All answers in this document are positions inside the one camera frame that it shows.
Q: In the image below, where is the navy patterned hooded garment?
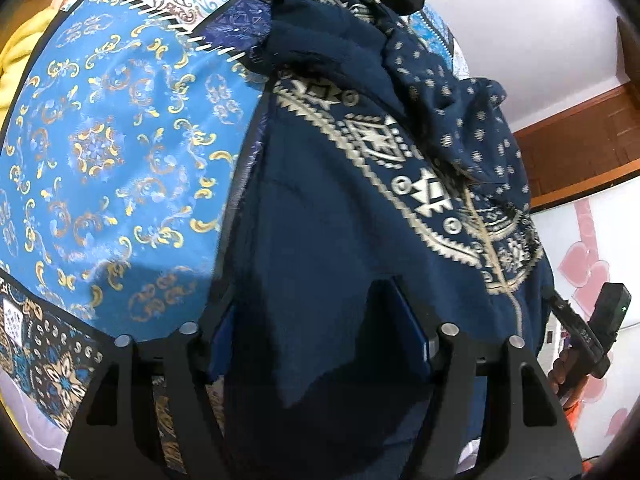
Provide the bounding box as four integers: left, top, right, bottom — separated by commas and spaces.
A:
224, 0, 552, 479

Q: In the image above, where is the person's right hand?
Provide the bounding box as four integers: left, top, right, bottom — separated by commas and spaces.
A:
548, 348, 588, 410

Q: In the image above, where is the brown wooden door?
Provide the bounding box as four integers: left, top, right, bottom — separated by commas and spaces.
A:
515, 18, 639, 210

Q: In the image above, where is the blue patchwork bed quilt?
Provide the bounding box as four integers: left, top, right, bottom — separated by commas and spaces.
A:
0, 0, 471, 466

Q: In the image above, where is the yellow cartoon blanket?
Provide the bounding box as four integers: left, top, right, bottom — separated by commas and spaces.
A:
0, 0, 62, 122

